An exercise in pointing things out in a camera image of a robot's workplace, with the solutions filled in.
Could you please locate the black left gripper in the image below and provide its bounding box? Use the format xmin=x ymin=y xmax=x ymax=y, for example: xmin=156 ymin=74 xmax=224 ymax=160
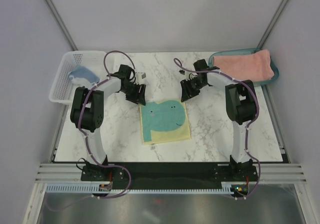
xmin=120 ymin=82 xmax=146 ymax=106

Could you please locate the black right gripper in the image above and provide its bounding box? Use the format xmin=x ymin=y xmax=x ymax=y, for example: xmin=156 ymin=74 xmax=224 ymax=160
xmin=180 ymin=78 xmax=207 ymax=103

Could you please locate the yellow green towel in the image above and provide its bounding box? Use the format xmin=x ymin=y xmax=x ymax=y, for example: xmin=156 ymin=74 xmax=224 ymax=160
xmin=140 ymin=99 xmax=191 ymax=145

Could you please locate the blue towel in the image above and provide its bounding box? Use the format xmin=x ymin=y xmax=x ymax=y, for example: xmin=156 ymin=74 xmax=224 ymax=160
xmin=68 ymin=65 xmax=100 ymax=86

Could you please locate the pink terry towel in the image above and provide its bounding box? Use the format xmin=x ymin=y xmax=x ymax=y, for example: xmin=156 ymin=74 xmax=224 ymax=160
xmin=212 ymin=50 xmax=275 ymax=82

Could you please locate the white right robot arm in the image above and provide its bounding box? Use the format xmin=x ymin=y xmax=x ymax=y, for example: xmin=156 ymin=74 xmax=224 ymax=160
xmin=174 ymin=58 xmax=260 ymax=181

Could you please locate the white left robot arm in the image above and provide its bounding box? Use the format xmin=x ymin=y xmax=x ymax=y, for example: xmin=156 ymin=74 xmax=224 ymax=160
xmin=70 ymin=65 xmax=147 ymax=181

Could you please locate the teal transparent plastic tray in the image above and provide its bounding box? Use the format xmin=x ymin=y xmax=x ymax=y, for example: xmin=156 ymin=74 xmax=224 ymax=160
xmin=208 ymin=48 xmax=279 ymax=86

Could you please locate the white plastic basket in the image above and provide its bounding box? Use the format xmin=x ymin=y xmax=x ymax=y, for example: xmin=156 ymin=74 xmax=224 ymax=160
xmin=48 ymin=51 xmax=107 ymax=105

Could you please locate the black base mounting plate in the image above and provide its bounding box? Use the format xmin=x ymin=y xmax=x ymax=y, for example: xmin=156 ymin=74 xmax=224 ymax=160
xmin=80 ymin=161 xmax=260 ymax=193

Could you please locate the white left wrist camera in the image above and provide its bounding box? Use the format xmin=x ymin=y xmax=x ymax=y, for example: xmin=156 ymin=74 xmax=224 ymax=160
xmin=135 ymin=72 xmax=147 ymax=84

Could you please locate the white slotted cable duct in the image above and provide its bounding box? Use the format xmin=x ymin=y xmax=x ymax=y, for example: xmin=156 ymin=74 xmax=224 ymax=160
xmin=46 ymin=183 xmax=234 ymax=194

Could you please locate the silver aluminium rail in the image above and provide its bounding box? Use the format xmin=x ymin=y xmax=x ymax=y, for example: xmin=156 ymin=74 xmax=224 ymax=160
xmin=35 ymin=162 xmax=306 ymax=183

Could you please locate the left corner frame post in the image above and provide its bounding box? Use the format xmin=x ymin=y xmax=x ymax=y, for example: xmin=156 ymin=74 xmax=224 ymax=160
xmin=44 ymin=0 xmax=78 ymax=51

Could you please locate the corner frame post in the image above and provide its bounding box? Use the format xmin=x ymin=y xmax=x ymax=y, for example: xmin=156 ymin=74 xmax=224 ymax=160
xmin=44 ymin=0 xmax=78 ymax=51
xmin=257 ymin=0 xmax=290 ymax=49

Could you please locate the right corner frame post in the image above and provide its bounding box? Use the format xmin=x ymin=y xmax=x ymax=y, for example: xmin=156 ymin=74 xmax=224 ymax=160
xmin=257 ymin=0 xmax=290 ymax=49

